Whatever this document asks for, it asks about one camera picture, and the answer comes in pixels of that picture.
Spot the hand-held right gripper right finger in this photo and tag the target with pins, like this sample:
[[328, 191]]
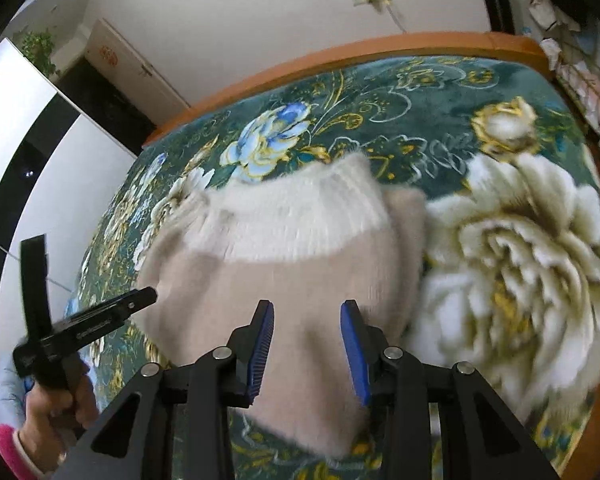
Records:
[[354, 350]]

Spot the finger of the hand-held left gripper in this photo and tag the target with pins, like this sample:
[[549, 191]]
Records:
[[110, 312], [33, 285]]

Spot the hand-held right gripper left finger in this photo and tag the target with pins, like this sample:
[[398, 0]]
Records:
[[260, 350]]

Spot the beige fuzzy sweater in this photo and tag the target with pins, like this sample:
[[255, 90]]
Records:
[[290, 255]]

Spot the person's left forearm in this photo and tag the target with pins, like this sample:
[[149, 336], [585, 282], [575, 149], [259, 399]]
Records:
[[17, 452]]

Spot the person's left hand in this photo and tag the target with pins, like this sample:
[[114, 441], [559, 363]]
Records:
[[55, 410]]

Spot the light blue folded cloth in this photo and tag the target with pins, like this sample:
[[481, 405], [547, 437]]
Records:
[[10, 392]]

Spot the white and black wardrobe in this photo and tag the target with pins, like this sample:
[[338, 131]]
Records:
[[25, 150]]

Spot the green floral blanket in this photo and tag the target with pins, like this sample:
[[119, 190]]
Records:
[[505, 240]]

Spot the green potted plant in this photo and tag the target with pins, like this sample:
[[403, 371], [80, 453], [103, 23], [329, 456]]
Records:
[[40, 52]]

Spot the beige door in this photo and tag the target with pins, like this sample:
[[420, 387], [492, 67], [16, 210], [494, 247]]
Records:
[[130, 67]]

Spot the pile of white bags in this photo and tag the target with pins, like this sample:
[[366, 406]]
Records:
[[572, 55]]

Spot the orange wooden bed frame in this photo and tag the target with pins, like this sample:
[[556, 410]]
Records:
[[330, 62]]

